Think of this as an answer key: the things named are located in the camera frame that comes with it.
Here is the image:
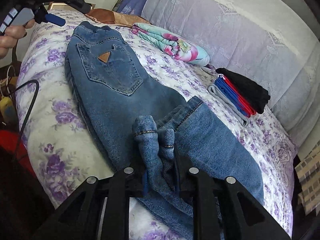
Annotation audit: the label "folded teal pink floral blanket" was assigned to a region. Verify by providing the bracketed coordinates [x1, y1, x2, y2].
[131, 22, 211, 66]

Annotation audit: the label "folded red garment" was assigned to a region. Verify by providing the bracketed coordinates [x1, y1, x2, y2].
[221, 76, 257, 117]

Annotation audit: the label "stack of folded clothes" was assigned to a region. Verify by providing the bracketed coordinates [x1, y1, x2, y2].
[215, 67, 271, 114]

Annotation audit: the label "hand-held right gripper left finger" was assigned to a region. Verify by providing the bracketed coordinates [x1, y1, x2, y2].
[30, 166, 148, 240]

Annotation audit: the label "tan cushion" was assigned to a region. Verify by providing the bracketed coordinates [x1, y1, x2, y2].
[114, 12, 153, 28]

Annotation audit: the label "wooden picture frame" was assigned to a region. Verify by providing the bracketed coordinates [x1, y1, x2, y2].
[47, 1, 96, 12]

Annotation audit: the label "blue denim pants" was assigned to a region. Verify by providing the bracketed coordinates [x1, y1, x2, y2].
[64, 21, 265, 240]

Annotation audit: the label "checkered beige curtain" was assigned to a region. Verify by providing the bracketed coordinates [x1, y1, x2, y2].
[294, 152, 320, 216]

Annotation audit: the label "folded grey garment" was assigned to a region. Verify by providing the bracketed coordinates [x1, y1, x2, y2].
[208, 84, 250, 127]

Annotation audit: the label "red cloth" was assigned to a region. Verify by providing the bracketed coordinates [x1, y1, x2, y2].
[0, 129, 36, 176]

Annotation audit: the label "black cable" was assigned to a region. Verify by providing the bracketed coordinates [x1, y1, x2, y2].
[14, 79, 40, 161]

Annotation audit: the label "brown cushion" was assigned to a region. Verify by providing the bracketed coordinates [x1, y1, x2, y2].
[86, 8, 118, 25]

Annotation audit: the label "purple floral bedspread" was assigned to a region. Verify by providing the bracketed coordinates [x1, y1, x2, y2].
[15, 7, 298, 240]

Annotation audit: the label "person's left hand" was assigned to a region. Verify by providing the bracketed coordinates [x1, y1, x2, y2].
[0, 19, 36, 59]

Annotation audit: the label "folded blue garment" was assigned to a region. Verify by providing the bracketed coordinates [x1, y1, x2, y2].
[215, 76, 251, 118]

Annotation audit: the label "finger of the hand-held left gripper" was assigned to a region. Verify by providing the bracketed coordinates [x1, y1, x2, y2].
[66, 0, 91, 14]
[35, 5, 66, 27]

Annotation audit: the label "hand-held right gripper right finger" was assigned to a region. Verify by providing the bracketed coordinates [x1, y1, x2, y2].
[174, 152, 292, 240]

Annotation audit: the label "yellow object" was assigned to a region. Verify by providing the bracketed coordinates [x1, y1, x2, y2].
[0, 96, 16, 123]

